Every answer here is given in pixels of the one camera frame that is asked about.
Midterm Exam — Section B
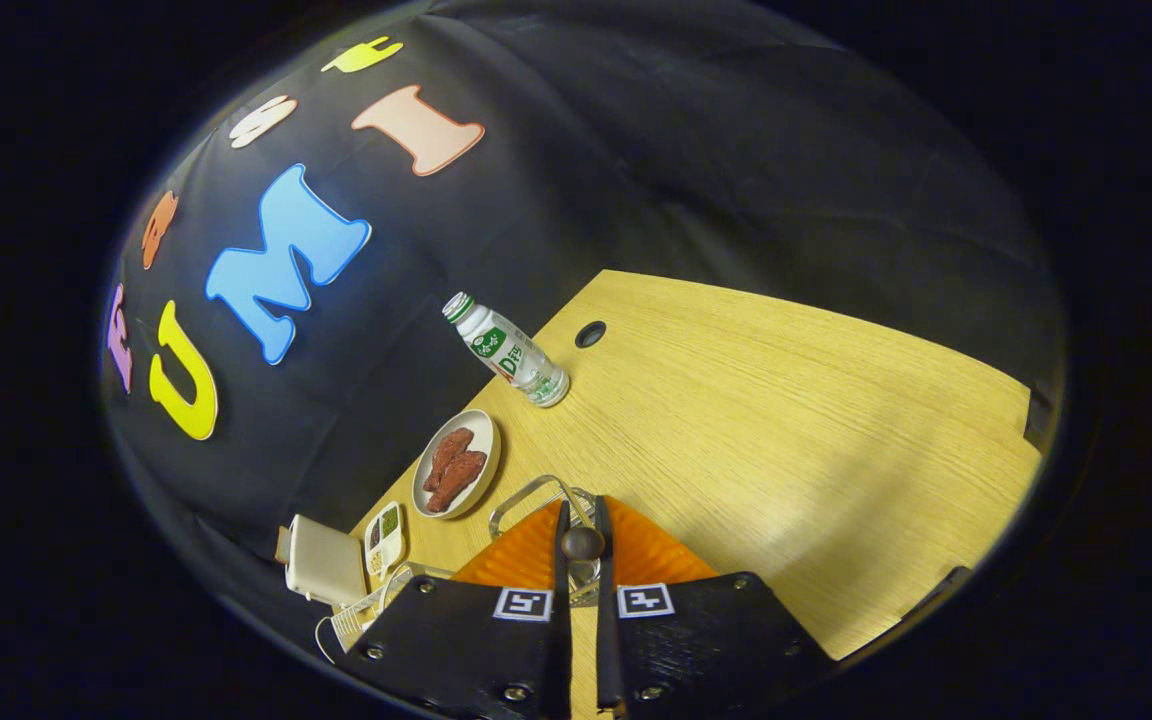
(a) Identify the red brown sausage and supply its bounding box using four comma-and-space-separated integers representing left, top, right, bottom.
423, 428, 475, 492
426, 451, 488, 514

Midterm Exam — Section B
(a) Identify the white box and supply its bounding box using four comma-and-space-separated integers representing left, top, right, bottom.
286, 515, 369, 608

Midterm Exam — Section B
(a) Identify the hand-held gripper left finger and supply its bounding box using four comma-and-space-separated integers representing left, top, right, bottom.
336, 497, 574, 720

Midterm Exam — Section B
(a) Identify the metal wire basket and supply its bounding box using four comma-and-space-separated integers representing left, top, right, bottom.
489, 475, 605, 608

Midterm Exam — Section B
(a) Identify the small white compartment tray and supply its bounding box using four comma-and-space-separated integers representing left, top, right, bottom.
364, 502, 405, 583

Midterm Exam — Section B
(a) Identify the white green labelled bottle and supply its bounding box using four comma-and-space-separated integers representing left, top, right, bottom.
441, 292, 571, 408

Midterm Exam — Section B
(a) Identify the white oval dish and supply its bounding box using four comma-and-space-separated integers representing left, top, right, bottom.
411, 409, 502, 520

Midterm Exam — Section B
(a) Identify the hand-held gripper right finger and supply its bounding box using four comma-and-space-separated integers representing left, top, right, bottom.
593, 494, 837, 720

